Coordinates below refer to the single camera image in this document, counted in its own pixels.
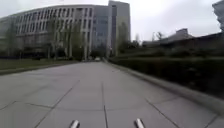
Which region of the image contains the grey paved path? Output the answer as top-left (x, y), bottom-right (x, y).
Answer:
top-left (0, 60), bottom-right (224, 128)

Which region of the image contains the row of trees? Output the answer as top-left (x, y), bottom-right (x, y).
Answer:
top-left (3, 18), bottom-right (131, 62)

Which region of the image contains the large grey building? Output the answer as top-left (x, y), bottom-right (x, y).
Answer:
top-left (0, 0), bottom-right (132, 61)

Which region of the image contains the robot's own part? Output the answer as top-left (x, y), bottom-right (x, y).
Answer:
top-left (68, 119), bottom-right (80, 128)
top-left (133, 118), bottom-right (146, 128)

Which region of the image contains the low grey building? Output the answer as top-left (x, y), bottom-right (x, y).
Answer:
top-left (142, 27), bottom-right (195, 47)

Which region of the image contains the dark green hedge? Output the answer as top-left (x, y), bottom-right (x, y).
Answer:
top-left (108, 43), bottom-right (224, 99)

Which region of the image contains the grey stone kerb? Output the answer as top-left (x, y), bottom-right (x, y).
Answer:
top-left (103, 59), bottom-right (224, 116)

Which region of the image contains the grass strip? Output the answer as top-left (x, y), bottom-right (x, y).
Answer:
top-left (0, 58), bottom-right (80, 76)

